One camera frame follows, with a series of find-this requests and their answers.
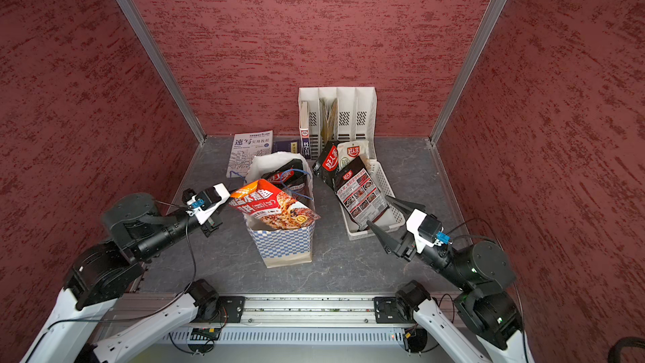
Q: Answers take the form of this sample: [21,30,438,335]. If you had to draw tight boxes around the dark condiment packet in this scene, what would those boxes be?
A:
[334,157,390,231]

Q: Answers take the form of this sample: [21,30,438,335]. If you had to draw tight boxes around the orange condiment packet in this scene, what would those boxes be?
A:
[229,179,320,230]

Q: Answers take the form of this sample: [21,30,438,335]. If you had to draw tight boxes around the blue checkered paper bag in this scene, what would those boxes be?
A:
[241,152,317,268]

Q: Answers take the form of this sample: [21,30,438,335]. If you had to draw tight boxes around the green black condiment packet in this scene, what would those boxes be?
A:
[261,159,307,192]

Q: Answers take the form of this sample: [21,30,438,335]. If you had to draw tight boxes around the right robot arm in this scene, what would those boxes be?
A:
[368,197,534,362]

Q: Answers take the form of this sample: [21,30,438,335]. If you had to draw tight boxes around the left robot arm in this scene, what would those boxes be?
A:
[22,184,229,362]

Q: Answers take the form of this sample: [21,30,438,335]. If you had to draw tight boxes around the white condiment packet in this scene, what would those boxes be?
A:
[337,139,371,170]

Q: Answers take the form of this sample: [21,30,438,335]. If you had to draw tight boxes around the black red condiment packet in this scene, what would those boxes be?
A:
[312,140,339,189]

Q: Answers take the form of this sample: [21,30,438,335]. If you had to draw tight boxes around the white plastic basket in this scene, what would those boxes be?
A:
[334,156,404,240]

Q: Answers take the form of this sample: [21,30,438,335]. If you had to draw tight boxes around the white sketch tutorial book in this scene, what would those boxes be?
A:
[226,130,273,178]

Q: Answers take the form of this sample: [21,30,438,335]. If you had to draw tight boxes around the dark blue book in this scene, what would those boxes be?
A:
[272,139,301,154]

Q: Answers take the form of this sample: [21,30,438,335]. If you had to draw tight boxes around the white file organizer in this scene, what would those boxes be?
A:
[298,87,377,161]

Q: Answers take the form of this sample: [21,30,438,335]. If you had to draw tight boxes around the brown folders in organizer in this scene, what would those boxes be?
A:
[319,97,338,144]

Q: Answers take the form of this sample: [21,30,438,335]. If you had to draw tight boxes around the blue white upright book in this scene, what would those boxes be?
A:
[299,101,312,160]

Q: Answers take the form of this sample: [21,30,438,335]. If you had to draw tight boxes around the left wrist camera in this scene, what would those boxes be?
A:
[186,183,230,225]

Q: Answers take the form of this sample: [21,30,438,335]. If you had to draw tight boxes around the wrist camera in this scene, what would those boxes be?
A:
[186,183,230,225]
[406,209,451,254]

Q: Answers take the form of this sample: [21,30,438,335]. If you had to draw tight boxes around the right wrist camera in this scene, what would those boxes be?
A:
[406,209,451,254]

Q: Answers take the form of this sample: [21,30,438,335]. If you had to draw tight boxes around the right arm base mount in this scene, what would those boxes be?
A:
[373,296,428,326]

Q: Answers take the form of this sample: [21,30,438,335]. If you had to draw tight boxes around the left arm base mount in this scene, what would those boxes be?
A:
[181,295,246,325]

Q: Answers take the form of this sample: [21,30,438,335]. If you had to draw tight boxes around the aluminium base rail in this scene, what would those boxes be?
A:
[102,293,512,328]

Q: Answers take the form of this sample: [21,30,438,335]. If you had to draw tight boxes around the right corner metal post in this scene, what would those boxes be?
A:
[429,0,507,147]

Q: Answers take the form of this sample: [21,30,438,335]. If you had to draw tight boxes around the corner metal post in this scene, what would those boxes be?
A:
[429,0,507,147]
[116,0,208,146]

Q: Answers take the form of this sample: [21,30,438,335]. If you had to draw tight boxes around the left corner metal post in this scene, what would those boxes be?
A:
[116,0,208,146]

